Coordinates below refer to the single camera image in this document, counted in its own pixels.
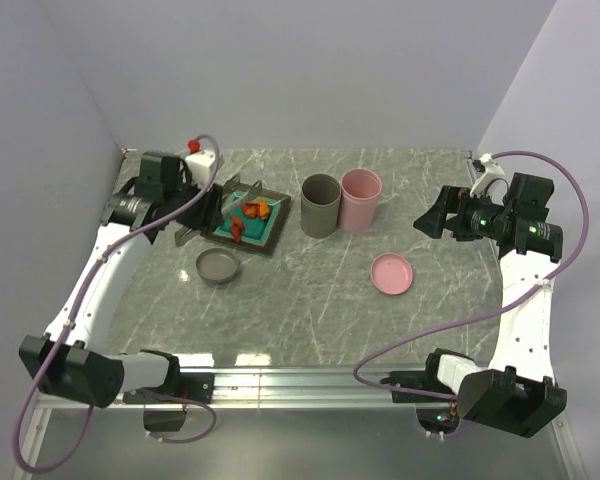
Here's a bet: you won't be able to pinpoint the grey cylindrical container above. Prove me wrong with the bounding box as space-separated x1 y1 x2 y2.
300 174 341 239

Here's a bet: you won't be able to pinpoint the pink cylindrical container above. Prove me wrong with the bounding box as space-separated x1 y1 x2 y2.
339 168 382 234

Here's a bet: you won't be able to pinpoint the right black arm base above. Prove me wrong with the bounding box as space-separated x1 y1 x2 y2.
381 371 460 436

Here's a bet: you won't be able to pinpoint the orange fried food piece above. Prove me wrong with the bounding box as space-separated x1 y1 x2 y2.
241 200 271 221

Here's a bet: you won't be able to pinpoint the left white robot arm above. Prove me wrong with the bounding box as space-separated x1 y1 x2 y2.
19 150 223 408

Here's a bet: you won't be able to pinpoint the metal serving tongs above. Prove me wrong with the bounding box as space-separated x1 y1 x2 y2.
174 173 263 247

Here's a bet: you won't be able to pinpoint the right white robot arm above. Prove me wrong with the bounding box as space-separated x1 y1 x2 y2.
414 173 567 438

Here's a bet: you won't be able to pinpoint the pink round lid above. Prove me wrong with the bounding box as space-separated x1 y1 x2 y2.
370 252 413 295

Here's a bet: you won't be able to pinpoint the aluminium mounting rail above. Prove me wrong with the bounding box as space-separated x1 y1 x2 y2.
22 367 587 479

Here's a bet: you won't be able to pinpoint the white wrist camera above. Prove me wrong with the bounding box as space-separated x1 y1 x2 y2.
184 139 224 188
470 153 505 198

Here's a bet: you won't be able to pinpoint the red chicken drumstick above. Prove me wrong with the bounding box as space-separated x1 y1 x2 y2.
229 216 245 244

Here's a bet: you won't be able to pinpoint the square teal ceramic plate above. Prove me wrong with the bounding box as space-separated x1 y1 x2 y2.
200 189 291 256

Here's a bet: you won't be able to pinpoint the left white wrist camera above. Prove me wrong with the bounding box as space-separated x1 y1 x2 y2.
184 139 224 188

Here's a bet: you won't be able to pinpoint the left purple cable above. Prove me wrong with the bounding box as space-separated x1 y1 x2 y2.
12 132 222 474

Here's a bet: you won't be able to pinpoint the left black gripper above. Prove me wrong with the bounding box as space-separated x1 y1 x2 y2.
165 171 224 234

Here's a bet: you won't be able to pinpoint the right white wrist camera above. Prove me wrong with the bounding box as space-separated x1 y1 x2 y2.
470 153 505 198

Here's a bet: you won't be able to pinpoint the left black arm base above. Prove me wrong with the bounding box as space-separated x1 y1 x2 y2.
122 372 217 444

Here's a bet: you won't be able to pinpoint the grey round lid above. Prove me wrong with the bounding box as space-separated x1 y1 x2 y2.
195 248 240 284

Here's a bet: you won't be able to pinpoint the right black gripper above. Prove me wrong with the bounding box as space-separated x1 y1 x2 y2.
413 184 511 241

